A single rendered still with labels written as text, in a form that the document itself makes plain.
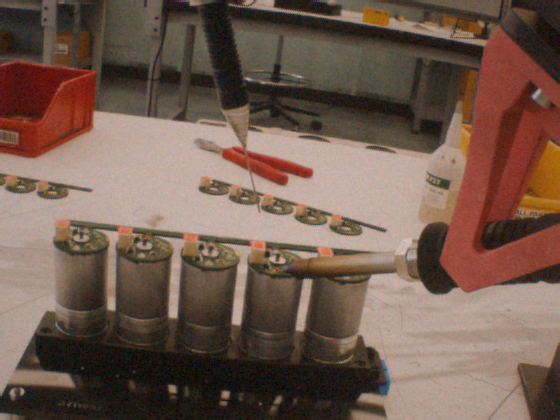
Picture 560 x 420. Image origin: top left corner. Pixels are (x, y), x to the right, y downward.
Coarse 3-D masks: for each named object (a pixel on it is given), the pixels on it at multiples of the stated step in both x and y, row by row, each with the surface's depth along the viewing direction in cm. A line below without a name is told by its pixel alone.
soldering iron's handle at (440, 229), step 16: (432, 224) 22; (496, 224) 21; (512, 224) 20; (528, 224) 20; (544, 224) 19; (432, 240) 22; (480, 240) 21; (496, 240) 20; (512, 240) 20; (432, 256) 22; (432, 272) 22; (544, 272) 19; (432, 288) 22; (448, 288) 22
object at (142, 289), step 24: (120, 264) 28; (144, 264) 27; (168, 264) 28; (120, 288) 28; (144, 288) 28; (168, 288) 29; (120, 312) 28; (144, 312) 28; (168, 312) 29; (120, 336) 29; (144, 336) 28
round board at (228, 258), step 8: (200, 248) 29; (216, 248) 29; (224, 248) 29; (184, 256) 28; (192, 256) 28; (200, 256) 28; (224, 256) 29; (232, 256) 29; (192, 264) 28; (200, 264) 28; (216, 264) 28; (224, 264) 28; (232, 264) 28
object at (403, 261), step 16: (416, 240) 23; (336, 256) 26; (352, 256) 25; (368, 256) 24; (384, 256) 24; (400, 256) 23; (416, 256) 23; (304, 272) 26; (320, 272) 26; (336, 272) 25; (352, 272) 25; (368, 272) 24; (384, 272) 24; (400, 272) 23; (416, 272) 23
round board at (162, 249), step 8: (136, 240) 29; (152, 240) 29; (160, 240) 29; (120, 248) 28; (128, 248) 28; (136, 248) 28; (160, 248) 28; (168, 248) 28; (128, 256) 27; (136, 256) 27; (152, 256) 28; (160, 256) 28; (168, 256) 28
